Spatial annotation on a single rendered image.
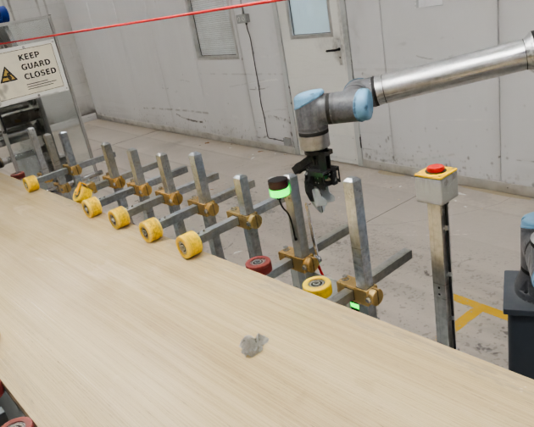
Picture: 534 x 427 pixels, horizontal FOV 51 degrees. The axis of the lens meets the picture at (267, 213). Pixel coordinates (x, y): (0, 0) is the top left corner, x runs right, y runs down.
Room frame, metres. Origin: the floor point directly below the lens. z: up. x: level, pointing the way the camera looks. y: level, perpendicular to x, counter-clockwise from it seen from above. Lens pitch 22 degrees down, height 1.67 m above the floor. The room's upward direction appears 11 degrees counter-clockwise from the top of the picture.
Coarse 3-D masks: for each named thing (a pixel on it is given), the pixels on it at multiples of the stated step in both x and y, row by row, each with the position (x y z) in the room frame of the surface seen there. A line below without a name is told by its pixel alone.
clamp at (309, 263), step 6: (282, 252) 1.65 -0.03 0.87; (288, 252) 1.64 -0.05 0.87; (282, 258) 1.65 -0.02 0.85; (294, 258) 1.60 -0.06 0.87; (300, 258) 1.58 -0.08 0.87; (306, 258) 1.58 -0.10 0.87; (312, 258) 1.58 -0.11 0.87; (294, 264) 1.61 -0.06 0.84; (300, 264) 1.58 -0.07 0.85; (306, 264) 1.57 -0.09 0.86; (312, 264) 1.57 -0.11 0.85; (318, 264) 1.59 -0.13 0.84; (300, 270) 1.59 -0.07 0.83; (306, 270) 1.57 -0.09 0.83; (312, 270) 1.57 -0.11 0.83
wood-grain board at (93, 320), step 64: (0, 192) 2.97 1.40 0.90; (0, 256) 2.02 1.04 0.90; (64, 256) 1.90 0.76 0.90; (128, 256) 1.79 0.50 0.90; (0, 320) 1.49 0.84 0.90; (64, 320) 1.42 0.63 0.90; (128, 320) 1.35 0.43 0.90; (192, 320) 1.29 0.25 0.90; (256, 320) 1.23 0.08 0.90; (320, 320) 1.18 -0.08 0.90; (64, 384) 1.11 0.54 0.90; (128, 384) 1.07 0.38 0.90; (192, 384) 1.02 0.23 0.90; (256, 384) 0.98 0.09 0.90; (320, 384) 0.94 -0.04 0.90; (384, 384) 0.91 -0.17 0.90; (448, 384) 0.87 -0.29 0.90; (512, 384) 0.84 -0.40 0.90
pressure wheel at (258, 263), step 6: (252, 258) 1.57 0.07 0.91; (258, 258) 1.57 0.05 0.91; (264, 258) 1.56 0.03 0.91; (246, 264) 1.54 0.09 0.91; (252, 264) 1.53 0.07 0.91; (258, 264) 1.53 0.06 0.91; (264, 264) 1.52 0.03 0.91; (270, 264) 1.54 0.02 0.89; (258, 270) 1.51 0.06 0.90; (264, 270) 1.51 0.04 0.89; (270, 270) 1.53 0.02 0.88
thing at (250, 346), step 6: (246, 336) 1.15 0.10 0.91; (252, 336) 1.15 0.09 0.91; (258, 336) 1.13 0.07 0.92; (264, 336) 1.15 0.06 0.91; (240, 342) 1.14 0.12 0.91; (246, 342) 1.12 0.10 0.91; (252, 342) 1.12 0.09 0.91; (258, 342) 1.12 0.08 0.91; (264, 342) 1.12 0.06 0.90; (246, 348) 1.10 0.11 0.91; (252, 348) 1.11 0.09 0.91; (258, 348) 1.09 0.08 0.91; (246, 354) 1.09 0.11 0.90; (252, 354) 1.08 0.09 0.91
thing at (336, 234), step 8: (344, 224) 1.81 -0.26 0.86; (328, 232) 1.76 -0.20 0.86; (336, 232) 1.75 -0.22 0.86; (344, 232) 1.77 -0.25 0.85; (320, 240) 1.71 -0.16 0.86; (328, 240) 1.72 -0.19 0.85; (336, 240) 1.74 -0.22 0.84; (312, 248) 1.67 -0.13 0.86; (320, 248) 1.69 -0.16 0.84; (272, 264) 1.60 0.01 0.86; (280, 264) 1.59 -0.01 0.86; (288, 264) 1.60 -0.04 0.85; (272, 272) 1.56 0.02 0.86; (280, 272) 1.58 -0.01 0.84
